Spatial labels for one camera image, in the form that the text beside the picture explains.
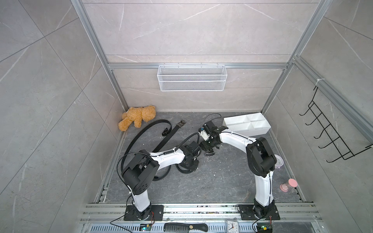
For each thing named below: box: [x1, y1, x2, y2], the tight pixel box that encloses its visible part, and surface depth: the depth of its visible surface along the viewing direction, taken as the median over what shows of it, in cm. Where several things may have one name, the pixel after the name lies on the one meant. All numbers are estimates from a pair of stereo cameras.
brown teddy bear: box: [118, 105, 157, 132], surface depth 109 cm
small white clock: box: [226, 217, 239, 233], surface depth 70 cm
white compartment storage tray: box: [222, 112, 272, 137], surface depth 109 cm
